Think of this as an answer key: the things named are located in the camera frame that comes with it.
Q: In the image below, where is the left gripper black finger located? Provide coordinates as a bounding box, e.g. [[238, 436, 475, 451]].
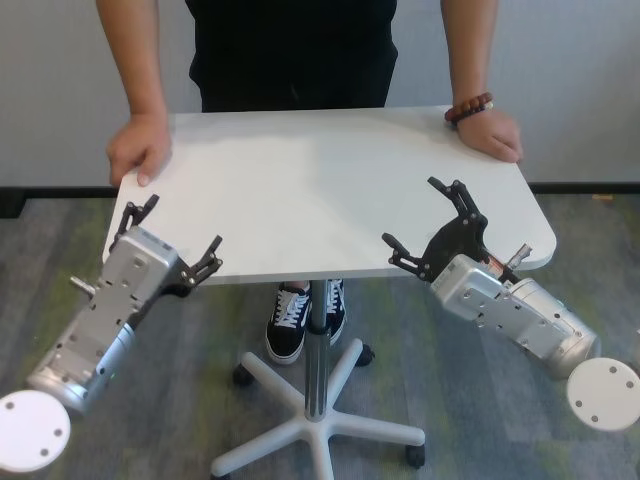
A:
[[113, 193, 161, 250], [180, 234, 225, 290]]

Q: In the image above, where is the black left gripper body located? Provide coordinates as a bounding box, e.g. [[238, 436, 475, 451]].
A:
[[129, 263, 195, 322]]

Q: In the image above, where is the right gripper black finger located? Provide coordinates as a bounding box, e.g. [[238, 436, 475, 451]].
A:
[[427, 175, 490, 229], [381, 231, 435, 283]]

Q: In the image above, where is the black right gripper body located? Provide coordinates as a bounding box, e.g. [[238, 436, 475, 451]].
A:
[[419, 214, 521, 297]]

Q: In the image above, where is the white rolling pedestal table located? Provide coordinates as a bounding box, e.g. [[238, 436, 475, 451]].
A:
[[115, 104, 557, 480]]

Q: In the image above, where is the person's right forearm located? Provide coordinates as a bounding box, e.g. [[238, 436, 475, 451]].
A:
[[94, 0, 169, 125]]

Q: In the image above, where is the person's left forearm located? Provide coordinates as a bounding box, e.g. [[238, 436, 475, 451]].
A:
[[449, 0, 504, 109]]

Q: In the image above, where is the person's right hand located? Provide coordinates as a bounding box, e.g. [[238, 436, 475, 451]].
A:
[[106, 112, 175, 188]]

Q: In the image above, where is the person's left hand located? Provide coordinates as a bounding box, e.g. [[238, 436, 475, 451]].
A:
[[455, 110, 525, 165]]

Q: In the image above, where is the black white canvas sneaker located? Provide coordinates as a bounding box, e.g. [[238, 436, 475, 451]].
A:
[[325, 278, 347, 347], [265, 281, 314, 366]]

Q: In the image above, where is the person in black clothes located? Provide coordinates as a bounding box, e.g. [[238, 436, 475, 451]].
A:
[[183, 0, 399, 96]]

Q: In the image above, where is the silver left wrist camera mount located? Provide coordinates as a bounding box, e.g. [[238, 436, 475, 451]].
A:
[[37, 225, 181, 389]]

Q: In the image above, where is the right gripper cable plug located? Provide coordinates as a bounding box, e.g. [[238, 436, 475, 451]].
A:
[[505, 243, 535, 274]]

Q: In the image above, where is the brown bead bracelet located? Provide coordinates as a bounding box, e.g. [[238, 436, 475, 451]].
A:
[[443, 91, 496, 127]]

